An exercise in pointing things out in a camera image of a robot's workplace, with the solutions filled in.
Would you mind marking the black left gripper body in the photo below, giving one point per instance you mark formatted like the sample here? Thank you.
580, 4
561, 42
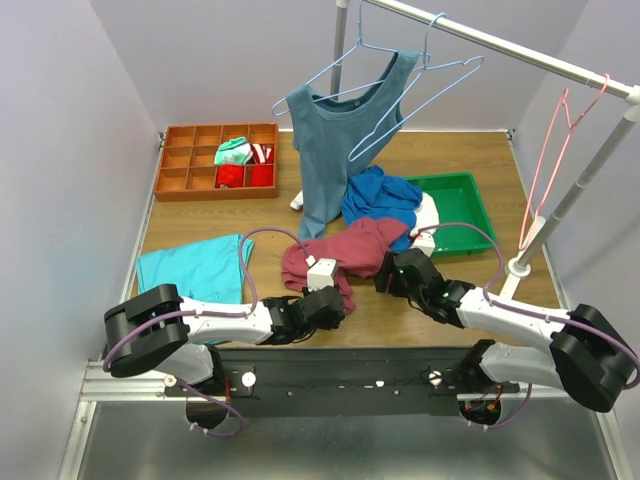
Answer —
338, 302

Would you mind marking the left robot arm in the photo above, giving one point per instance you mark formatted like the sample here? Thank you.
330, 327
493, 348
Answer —
163, 331

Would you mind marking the white cloth in tray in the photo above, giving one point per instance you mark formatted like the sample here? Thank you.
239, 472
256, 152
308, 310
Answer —
426, 215

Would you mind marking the bright blue ribbed tank top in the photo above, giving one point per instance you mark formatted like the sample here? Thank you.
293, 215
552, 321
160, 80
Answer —
374, 194

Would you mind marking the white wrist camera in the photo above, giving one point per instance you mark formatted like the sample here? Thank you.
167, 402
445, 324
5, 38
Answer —
322, 274
424, 242

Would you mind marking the metal clothes rack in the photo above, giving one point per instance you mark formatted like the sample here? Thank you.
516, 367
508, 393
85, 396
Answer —
536, 233

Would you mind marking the red white striped sock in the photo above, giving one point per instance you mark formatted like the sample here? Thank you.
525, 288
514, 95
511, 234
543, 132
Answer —
262, 153

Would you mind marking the black table edge rail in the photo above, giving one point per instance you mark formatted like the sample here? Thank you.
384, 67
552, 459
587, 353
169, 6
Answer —
332, 382

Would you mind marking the red cloth in left compartment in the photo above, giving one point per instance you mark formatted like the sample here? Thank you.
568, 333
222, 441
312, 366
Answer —
230, 176

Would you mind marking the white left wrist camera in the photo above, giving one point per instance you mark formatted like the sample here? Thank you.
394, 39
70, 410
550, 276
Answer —
322, 274

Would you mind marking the red cloth in compartment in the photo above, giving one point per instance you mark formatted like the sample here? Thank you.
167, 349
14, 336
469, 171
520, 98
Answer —
261, 175
230, 176

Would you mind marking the red cloth in right compartment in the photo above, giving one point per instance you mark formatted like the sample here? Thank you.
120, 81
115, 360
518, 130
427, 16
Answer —
261, 175

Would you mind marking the turquoise folded shorts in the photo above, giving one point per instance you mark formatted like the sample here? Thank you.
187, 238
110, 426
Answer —
207, 270

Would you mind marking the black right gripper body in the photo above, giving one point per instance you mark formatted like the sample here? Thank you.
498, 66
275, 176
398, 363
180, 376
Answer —
397, 285

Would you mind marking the teal blue tank top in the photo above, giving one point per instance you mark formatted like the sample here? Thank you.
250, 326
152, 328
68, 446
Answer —
339, 139

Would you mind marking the green white sock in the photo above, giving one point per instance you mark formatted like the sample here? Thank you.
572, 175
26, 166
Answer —
237, 151

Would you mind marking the maroon tank top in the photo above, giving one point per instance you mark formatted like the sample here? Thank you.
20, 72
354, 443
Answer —
358, 251

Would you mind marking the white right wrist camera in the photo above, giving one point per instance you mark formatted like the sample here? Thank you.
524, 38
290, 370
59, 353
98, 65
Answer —
424, 242

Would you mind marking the orange compartment organizer box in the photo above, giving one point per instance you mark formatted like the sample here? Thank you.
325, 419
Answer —
187, 171

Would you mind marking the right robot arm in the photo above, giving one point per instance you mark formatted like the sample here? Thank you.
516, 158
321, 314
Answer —
577, 351

